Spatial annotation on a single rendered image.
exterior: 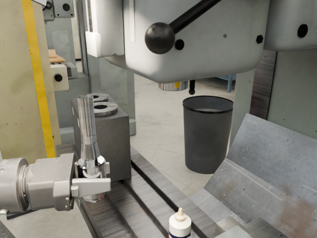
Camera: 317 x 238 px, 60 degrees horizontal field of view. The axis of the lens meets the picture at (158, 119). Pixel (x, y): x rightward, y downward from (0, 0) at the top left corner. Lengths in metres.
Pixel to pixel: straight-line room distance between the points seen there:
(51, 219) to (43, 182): 1.79
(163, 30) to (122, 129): 0.48
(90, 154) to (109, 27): 0.20
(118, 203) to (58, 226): 1.49
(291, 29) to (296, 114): 0.36
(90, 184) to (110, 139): 0.27
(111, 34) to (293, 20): 0.24
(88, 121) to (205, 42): 0.22
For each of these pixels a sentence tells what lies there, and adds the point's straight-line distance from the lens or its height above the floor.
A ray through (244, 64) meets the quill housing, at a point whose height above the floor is 1.33.
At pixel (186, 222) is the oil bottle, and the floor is 1.05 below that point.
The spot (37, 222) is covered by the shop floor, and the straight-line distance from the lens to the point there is 2.26.
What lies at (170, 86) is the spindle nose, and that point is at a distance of 0.42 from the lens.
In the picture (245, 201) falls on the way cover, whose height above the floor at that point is 0.94.
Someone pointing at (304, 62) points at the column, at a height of 1.29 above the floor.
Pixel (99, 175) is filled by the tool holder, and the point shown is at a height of 1.14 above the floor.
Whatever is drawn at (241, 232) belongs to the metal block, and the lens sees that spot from 0.44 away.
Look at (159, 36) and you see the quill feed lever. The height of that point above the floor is 1.37.
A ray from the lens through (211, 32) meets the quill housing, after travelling 0.35.
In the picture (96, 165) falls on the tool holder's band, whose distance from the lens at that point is 0.46.
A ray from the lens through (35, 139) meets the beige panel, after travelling 2.27.
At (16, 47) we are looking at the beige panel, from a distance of 2.10.
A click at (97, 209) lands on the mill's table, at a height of 0.96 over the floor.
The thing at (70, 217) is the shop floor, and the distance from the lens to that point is 2.22.
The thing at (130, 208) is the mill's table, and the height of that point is 0.96.
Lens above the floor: 1.39
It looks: 21 degrees down
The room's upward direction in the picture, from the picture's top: straight up
